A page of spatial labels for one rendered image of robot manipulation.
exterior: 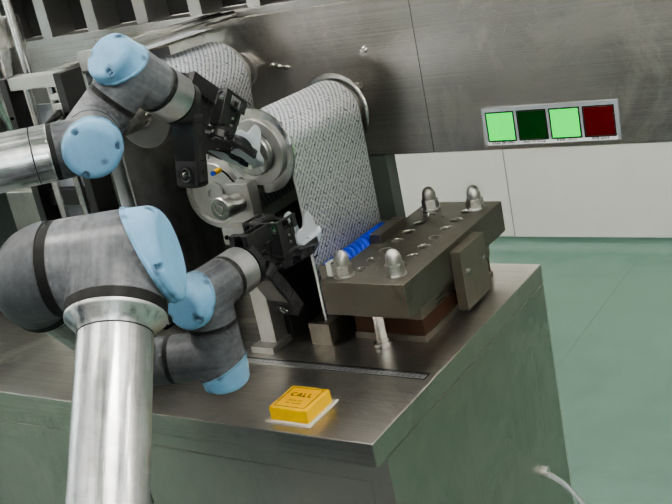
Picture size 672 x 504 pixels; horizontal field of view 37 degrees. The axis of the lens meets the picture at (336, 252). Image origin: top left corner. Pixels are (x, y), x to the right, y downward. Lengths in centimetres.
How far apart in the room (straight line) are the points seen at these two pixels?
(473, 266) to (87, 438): 89
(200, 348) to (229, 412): 15
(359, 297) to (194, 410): 32
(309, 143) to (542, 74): 42
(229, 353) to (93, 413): 46
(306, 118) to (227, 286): 38
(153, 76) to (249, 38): 65
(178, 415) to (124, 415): 57
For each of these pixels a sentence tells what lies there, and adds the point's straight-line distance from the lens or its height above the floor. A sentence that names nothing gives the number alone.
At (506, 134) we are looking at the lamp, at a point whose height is 117.
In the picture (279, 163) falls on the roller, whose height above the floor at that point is 123.
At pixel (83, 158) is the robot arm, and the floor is 138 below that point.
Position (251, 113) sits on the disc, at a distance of 168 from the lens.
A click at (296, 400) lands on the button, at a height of 92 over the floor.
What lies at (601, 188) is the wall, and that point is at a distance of 439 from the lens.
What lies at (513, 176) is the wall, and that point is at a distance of 451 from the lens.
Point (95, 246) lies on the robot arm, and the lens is 113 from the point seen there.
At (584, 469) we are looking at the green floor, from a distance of 296.
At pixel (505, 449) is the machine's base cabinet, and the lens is 183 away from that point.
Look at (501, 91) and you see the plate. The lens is 181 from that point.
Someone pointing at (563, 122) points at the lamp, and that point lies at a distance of 178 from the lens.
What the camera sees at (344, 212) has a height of 109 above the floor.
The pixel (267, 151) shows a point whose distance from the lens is 166.
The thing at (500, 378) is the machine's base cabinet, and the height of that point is 78.
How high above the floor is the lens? 160
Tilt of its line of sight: 19 degrees down
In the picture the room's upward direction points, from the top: 12 degrees counter-clockwise
